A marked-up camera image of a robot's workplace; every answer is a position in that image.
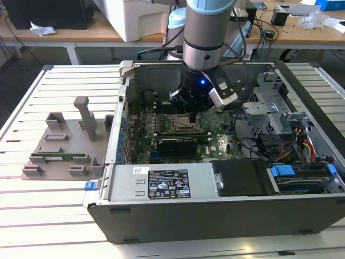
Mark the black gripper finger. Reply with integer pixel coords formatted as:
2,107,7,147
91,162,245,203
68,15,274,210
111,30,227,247
169,91,198,124
197,93,217,113

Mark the silver CPU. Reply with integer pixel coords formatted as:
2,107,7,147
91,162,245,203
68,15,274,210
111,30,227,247
175,118,195,131

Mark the metal socket cover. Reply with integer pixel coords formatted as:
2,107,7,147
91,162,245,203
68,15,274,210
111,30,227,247
172,114,203,133

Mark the CPU socket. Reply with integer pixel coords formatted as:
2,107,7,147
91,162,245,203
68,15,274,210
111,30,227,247
171,113,203,133

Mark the green motherboard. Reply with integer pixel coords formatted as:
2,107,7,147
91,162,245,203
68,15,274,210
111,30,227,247
126,104,243,164

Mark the black graphics card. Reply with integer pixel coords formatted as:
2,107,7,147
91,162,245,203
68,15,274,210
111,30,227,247
157,137,199,156

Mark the dark round cylinder component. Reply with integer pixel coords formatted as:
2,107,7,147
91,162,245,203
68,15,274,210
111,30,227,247
142,90,155,106

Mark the grey metal drive cage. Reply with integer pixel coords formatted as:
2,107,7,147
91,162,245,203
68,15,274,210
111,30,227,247
241,70,318,142

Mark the black plastic shroud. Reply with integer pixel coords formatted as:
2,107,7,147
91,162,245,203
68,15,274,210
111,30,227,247
210,159,270,197

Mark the black cube box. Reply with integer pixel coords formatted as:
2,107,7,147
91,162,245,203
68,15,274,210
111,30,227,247
246,1,258,25

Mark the white printer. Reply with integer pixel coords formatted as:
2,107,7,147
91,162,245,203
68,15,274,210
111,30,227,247
95,0,187,43

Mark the grey power supply unit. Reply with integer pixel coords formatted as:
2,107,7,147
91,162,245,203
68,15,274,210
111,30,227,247
109,161,219,203

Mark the hard disk in blue carrier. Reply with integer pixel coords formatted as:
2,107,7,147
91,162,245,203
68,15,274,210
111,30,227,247
266,163,337,195

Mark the small black box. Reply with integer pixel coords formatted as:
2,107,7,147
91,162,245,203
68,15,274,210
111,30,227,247
271,9,289,26

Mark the black open PC case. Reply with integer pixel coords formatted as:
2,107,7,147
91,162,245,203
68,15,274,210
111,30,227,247
82,59,345,245

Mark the wooden desk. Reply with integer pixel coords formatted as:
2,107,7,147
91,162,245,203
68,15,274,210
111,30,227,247
0,0,345,65

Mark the grey parts rack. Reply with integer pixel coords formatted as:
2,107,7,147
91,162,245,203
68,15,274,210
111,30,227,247
20,96,115,181

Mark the grey flat box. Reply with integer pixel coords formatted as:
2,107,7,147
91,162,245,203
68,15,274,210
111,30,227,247
289,4,322,17

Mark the green RAM stick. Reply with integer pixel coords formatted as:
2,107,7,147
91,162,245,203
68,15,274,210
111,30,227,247
30,152,87,160

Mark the clear plastic bag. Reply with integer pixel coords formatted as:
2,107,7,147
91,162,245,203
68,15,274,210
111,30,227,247
300,10,329,30

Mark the white flat package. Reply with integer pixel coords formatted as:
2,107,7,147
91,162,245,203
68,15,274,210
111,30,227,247
322,17,345,33

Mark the blue cardboard box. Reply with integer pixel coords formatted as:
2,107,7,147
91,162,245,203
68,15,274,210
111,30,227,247
314,0,345,11

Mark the black computer tower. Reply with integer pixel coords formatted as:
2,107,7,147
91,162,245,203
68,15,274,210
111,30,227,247
2,0,94,30

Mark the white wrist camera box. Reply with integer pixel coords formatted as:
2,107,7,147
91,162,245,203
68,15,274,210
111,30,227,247
209,76,239,114

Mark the black data cable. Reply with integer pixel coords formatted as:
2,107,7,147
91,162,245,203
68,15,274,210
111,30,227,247
231,106,272,162

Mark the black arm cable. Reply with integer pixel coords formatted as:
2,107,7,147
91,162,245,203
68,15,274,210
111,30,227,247
225,15,250,90

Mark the blue hanging cable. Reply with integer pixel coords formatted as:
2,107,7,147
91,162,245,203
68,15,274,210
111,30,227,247
260,32,266,62

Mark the coloured power wire bundle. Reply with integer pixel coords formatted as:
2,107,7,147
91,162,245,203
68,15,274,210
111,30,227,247
279,126,318,164

